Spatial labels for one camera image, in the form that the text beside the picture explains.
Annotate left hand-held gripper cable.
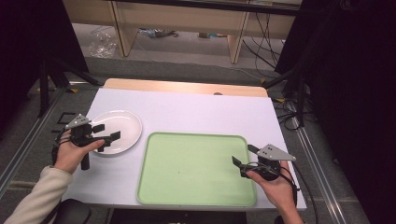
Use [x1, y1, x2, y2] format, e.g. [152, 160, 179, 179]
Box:
[50, 126, 73, 166]

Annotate white plate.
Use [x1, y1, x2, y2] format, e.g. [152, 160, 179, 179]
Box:
[89, 109, 144, 156]

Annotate black hanging cables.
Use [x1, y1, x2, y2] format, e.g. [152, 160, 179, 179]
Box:
[242, 11, 289, 79]

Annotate light wooden shelf unit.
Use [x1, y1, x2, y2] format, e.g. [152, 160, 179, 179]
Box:
[62, 0, 304, 65]

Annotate clear plastic bag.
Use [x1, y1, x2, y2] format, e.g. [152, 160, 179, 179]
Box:
[88, 28, 120, 60]

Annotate black metal stand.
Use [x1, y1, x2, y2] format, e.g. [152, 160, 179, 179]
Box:
[36, 57, 105, 119]
[262, 66, 309, 128]

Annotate person's left hand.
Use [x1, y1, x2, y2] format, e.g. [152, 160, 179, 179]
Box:
[54, 130, 106, 175]

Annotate green tray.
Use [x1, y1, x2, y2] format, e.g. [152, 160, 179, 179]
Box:
[135, 132, 259, 207]

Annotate wooden table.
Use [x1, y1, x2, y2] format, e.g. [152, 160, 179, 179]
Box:
[102, 77, 269, 98]

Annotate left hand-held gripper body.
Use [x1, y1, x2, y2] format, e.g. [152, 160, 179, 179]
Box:
[64, 113, 105, 171]

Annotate black curtain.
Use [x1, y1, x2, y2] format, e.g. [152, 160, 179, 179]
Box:
[275, 0, 396, 224]
[0, 0, 91, 138]

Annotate white table cover sheet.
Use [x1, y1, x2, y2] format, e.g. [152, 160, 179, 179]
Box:
[62, 88, 308, 211]

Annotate blue crumpled wrapper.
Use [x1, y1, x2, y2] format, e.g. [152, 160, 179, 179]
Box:
[138, 27, 180, 39]

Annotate aluminium floor rail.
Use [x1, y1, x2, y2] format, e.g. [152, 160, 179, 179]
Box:
[288, 101, 349, 224]
[0, 87, 71, 197]

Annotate black floor cables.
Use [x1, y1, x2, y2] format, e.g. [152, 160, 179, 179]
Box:
[273, 97, 306, 132]

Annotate person's right hand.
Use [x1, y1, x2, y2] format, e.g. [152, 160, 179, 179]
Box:
[246, 160, 299, 217]

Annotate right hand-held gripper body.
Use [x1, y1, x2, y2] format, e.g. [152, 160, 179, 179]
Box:
[241, 143, 297, 182]

